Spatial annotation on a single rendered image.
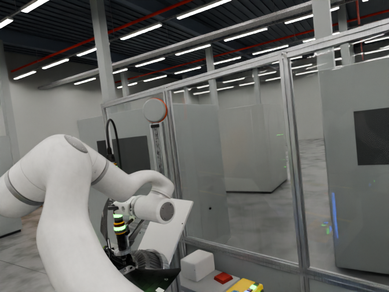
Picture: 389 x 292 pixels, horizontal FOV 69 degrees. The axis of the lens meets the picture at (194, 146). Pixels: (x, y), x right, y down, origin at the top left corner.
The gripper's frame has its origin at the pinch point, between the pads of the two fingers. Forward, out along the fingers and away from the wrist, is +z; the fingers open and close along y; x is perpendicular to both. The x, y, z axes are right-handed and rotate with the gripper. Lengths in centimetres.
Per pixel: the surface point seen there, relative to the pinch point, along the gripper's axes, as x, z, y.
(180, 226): -21.5, 1.9, 34.3
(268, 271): -54, -23, 70
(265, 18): 300, 274, 659
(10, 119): 136, 1021, 219
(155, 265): -33.7, 1.5, 15.8
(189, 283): -61, 15, 47
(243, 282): -40, -33, 34
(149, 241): -30.1, 20.4, 27.1
